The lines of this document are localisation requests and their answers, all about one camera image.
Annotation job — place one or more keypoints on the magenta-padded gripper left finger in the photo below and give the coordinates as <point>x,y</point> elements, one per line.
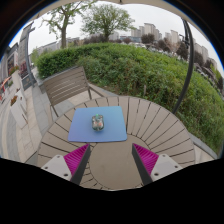
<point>78,159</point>

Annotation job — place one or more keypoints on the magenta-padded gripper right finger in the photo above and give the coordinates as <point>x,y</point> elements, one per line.
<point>146,160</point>

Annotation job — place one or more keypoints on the transparent computer mouse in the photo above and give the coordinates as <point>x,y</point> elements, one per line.
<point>97,122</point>

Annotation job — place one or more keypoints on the blue mouse pad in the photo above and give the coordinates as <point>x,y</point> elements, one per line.
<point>113,128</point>

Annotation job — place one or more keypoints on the white flower planter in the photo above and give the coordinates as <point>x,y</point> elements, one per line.
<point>19,113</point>

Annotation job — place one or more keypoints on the green hedge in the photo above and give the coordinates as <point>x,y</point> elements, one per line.
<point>140,70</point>

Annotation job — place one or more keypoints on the dark curved parasol pole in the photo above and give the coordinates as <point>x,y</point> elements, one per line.
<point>189,63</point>

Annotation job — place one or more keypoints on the sparse-leaved tree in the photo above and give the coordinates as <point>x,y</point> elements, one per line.
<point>64,31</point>

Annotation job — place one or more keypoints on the group of apartment buildings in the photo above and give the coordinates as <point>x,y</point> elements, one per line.
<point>149,29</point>

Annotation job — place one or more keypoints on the round leafy tree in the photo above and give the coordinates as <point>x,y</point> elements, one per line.
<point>106,18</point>

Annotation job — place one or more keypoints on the beige parasol canopy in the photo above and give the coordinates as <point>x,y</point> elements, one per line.
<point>146,1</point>

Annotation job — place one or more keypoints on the dark metal post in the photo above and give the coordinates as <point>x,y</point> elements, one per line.
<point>29,60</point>

